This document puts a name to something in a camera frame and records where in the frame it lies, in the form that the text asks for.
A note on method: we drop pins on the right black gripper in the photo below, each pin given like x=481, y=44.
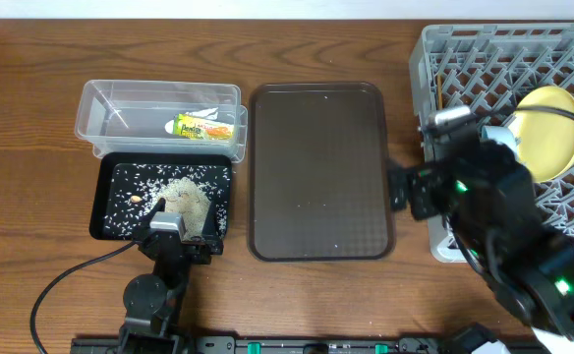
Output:
x=416, y=187

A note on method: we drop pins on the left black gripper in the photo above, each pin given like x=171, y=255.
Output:
x=189, y=244

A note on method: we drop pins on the green snack wrapper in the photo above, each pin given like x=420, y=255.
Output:
x=196, y=128

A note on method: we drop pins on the white tissue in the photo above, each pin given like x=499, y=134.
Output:
x=205, y=113

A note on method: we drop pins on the wooden chopstick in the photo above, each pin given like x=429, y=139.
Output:
x=439, y=92

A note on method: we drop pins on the yellow plate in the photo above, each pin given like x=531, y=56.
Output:
x=545, y=141

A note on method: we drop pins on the light blue bowl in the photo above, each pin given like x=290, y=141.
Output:
x=500, y=135

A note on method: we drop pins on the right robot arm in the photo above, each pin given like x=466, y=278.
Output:
x=488, y=199

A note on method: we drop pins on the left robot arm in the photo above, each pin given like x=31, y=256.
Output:
x=153, y=301

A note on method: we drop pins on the grey dishwasher rack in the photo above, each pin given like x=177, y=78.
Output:
x=493, y=66

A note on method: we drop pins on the food scraps rice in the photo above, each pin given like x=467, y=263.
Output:
x=186, y=189

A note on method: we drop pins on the black tray bin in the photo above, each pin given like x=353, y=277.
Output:
x=113, y=159

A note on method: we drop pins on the brown serving tray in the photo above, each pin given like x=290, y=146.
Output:
x=318, y=171

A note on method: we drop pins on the clear plastic bin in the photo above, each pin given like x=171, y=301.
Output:
x=130, y=115

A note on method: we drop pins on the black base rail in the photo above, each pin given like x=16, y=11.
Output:
x=471, y=339

